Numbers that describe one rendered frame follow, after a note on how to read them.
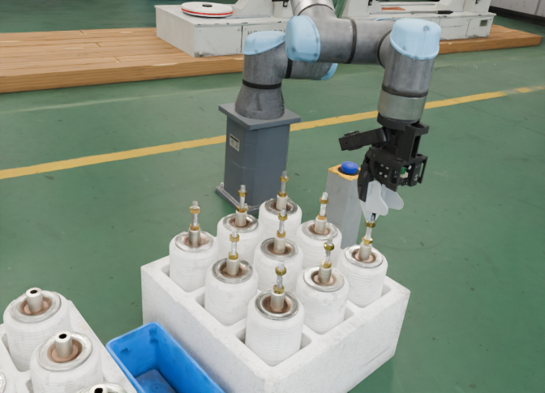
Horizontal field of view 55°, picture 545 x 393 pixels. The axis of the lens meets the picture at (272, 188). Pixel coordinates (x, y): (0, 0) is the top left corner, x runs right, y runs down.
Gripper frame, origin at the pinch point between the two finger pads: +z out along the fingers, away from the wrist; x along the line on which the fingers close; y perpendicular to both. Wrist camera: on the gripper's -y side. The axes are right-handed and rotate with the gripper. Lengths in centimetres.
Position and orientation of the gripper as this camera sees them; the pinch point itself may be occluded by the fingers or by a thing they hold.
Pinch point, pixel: (370, 212)
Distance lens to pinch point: 101.1
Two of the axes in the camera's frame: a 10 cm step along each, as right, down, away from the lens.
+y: 6.0, 4.1, -6.8
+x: 7.9, -2.2, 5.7
